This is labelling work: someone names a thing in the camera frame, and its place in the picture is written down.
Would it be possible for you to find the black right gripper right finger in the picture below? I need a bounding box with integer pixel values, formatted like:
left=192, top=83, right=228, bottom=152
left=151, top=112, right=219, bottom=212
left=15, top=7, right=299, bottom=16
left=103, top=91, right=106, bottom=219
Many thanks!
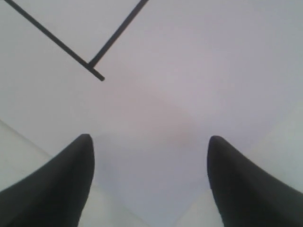
left=207, top=136, right=303, bottom=227

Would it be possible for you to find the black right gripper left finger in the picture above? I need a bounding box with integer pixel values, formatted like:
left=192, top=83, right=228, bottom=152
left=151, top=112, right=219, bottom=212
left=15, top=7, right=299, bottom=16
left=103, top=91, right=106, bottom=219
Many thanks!
left=0, top=134, right=94, bottom=227

